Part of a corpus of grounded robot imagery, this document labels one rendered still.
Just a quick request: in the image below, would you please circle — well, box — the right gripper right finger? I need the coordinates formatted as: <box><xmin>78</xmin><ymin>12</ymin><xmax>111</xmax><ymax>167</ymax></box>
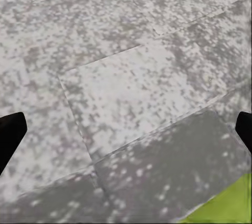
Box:
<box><xmin>235</xmin><ymin>111</ymin><xmax>252</xmax><ymax>154</ymax></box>

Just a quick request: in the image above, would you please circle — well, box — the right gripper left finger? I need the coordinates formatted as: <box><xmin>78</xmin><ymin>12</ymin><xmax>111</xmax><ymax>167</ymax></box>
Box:
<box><xmin>0</xmin><ymin>112</ymin><xmax>27</xmax><ymax>174</ymax></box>

